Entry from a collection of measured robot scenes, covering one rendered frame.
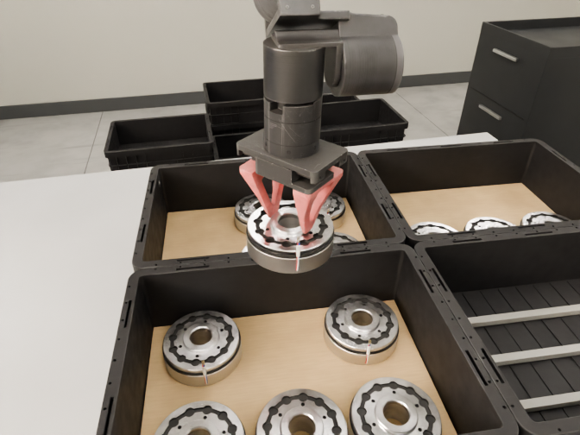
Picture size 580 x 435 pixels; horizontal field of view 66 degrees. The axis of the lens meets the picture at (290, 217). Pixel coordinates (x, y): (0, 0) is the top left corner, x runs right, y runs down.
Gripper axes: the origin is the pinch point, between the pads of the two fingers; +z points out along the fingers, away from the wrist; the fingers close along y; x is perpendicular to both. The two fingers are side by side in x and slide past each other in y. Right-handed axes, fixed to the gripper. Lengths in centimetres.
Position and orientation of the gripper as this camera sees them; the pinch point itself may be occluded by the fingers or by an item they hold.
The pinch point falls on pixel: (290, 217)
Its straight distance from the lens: 52.0
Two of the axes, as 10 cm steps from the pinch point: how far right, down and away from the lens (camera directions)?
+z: -0.2, 8.1, 5.8
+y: -8.0, -3.6, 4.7
